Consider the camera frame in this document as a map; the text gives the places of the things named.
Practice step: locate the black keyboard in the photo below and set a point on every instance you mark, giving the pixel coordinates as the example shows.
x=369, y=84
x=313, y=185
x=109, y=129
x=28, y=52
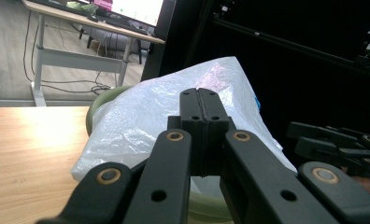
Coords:
x=124, y=24

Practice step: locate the white plastic bag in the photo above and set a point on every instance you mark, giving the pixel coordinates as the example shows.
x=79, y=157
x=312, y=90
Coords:
x=136, y=118

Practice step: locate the black metal frame bar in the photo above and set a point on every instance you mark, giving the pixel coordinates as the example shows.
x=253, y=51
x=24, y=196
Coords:
x=298, y=45

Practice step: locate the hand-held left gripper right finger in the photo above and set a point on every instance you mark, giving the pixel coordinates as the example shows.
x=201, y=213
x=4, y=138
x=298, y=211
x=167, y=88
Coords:
x=216, y=124

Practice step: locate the computer monitor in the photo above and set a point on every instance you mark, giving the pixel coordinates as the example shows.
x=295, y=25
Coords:
x=136, y=11

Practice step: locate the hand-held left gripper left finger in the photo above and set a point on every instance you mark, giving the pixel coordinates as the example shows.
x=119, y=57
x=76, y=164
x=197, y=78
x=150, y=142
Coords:
x=190, y=130

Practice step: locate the wooden desk with white legs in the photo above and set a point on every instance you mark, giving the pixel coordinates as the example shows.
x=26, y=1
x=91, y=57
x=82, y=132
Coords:
x=80, y=60

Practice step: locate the green round bin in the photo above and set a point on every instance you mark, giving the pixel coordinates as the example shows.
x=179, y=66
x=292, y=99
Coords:
x=96, y=105

